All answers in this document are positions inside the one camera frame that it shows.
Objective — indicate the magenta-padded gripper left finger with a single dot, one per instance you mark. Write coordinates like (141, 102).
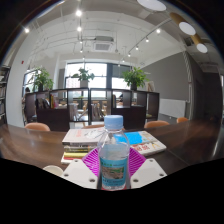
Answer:
(80, 173)

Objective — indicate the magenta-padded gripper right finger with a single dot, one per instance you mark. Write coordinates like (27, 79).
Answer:
(148, 173)

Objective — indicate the clear blue-capped water bottle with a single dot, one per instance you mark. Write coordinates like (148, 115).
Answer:
(113, 160)

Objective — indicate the book with blue cover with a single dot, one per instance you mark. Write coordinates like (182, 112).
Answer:
(146, 143)

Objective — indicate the stack of books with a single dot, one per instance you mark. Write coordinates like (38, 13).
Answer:
(80, 138)

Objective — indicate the low black shelf unit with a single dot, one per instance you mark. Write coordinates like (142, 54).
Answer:
(53, 116)

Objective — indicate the group of orange chairs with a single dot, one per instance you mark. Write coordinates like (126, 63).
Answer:
(36, 126)

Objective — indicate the person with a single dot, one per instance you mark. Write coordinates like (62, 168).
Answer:
(26, 93)

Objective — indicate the green plant in white pot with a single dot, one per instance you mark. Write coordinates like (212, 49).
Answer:
(83, 76)

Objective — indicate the bushy green potted plant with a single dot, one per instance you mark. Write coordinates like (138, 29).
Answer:
(42, 80)

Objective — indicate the ceiling air conditioner unit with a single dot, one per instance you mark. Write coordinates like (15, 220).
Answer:
(103, 45)

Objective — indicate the group of round ceiling panels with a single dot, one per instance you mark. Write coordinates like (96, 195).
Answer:
(186, 28)

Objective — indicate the group of ceiling spotlights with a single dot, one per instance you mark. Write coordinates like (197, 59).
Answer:
(78, 13)

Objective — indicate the white wall radiator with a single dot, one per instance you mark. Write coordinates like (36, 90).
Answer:
(172, 108)

